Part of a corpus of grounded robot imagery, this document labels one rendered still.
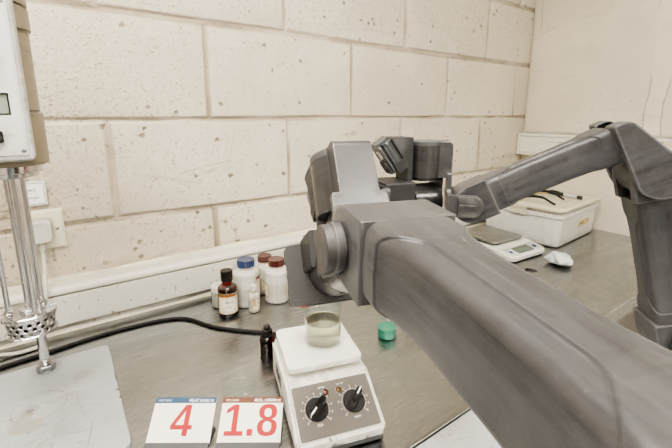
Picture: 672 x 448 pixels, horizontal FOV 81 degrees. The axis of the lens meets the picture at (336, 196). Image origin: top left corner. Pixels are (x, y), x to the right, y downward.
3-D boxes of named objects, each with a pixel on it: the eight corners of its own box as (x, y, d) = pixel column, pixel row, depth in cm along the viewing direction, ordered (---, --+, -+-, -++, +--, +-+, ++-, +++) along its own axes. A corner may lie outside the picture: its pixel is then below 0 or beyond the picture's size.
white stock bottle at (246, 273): (242, 311, 93) (240, 265, 91) (229, 302, 98) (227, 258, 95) (265, 302, 98) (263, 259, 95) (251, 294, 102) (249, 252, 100)
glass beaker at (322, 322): (328, 359, 61) (328, 309, 60) (296, 346, 65) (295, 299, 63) (351, 338, 67) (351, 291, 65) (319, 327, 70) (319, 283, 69)
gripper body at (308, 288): (282, 249, 44) (290, 235, 37) (367, 239, 47) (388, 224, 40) (289, 308, 43) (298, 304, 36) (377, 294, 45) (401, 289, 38)
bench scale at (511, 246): (512, 265, 123) (513, 250, 122) (448, 242, 144) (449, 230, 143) (546, 254, 132) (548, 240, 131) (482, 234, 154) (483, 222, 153)
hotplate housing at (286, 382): (386, 440, 56) (388, 391, 55) (297, 465, 52) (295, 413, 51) (337, 353, 77) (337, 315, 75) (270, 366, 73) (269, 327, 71)
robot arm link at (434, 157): (406, 141, 60) (489, 142, 57) (408, 138, 68) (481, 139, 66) (404, 215, 62) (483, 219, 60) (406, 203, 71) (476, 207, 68)
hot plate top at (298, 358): (361, 361, 61) (361, 356, 61) (285, 376, 58) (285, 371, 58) (338, 323, 73) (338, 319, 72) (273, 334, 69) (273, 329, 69)
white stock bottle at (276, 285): (293, 295, 101) (292, 255, 99) (283, 306, 96) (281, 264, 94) (272, 292, 103) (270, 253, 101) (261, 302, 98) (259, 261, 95)
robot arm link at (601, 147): (446, 196, 61) (664, 105, 52) (443, 186, 69) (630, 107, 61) (478, 266, 62) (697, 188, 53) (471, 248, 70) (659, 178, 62)
